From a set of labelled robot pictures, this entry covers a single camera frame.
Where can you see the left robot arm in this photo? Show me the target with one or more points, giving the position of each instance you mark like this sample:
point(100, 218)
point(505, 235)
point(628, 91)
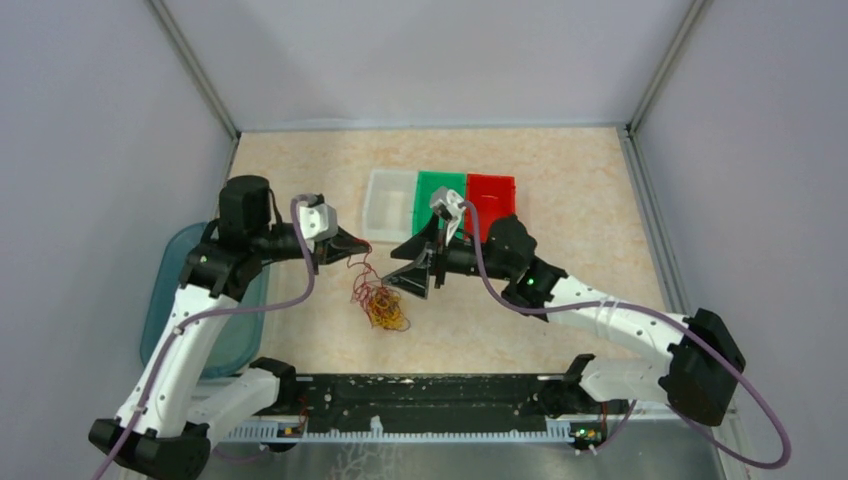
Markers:
point(160, 431)

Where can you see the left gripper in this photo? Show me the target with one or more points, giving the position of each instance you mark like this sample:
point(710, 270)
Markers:
point(334, 249)

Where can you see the teal plastic basin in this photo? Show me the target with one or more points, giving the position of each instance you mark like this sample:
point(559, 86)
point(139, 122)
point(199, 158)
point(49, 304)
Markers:
point(238, 342)

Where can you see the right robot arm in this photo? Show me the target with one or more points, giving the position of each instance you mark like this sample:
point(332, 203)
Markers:
point(686, 362)

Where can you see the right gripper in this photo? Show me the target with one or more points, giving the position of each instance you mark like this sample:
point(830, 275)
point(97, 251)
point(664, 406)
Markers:
point(431, 258)

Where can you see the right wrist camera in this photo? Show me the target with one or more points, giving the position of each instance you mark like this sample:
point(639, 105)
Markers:
point(448, 205)

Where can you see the white plastic bin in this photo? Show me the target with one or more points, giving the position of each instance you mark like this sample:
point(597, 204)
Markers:
point(387, 215)

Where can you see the red plastic bin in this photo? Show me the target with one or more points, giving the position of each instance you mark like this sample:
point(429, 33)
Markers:
point(494, 197)

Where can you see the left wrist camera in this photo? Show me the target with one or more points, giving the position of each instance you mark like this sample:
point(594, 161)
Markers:
point(316, 219)

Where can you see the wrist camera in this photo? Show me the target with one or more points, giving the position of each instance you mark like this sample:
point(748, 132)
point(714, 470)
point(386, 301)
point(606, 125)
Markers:
point(448, 205)
point(316, 219)

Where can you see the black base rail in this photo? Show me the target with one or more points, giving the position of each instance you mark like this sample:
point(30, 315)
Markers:
point(439, 404)

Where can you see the green plastic bin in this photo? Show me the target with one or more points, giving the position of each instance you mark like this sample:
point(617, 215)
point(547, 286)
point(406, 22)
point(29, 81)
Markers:
point(427, 183)

